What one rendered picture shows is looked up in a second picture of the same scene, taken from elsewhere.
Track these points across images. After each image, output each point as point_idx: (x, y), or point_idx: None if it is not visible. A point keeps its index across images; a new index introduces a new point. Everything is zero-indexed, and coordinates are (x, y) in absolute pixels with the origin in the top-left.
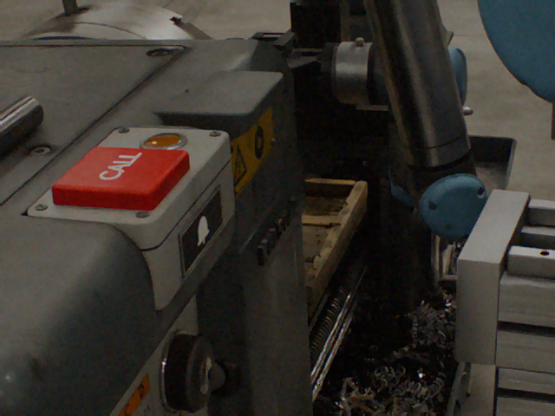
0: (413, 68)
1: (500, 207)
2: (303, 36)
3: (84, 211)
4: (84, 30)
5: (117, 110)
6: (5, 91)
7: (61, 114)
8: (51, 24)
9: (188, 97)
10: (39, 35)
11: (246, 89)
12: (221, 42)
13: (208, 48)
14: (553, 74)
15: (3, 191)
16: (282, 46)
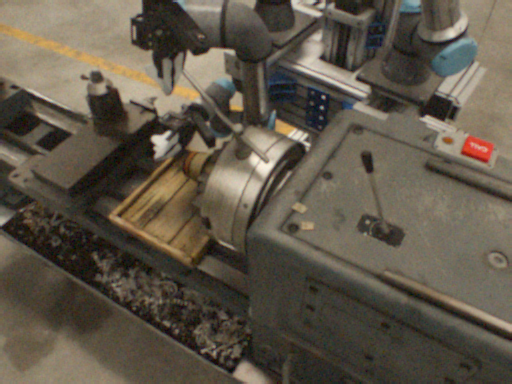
0: (267, 92)
1: (366, 109)
2: (111, 112)
3: (492, 158)
4: (280, 150)
5: (416, 146)
6: (385, 170)
7: (416, 158)
8: (258, 159)
9: (409, 131)
10: (274, 164)
11: (406, 120)
12: (354, 117)
13: (358, 120)
14: (457, 70)
15: (476, 173)
16: (186, 117)
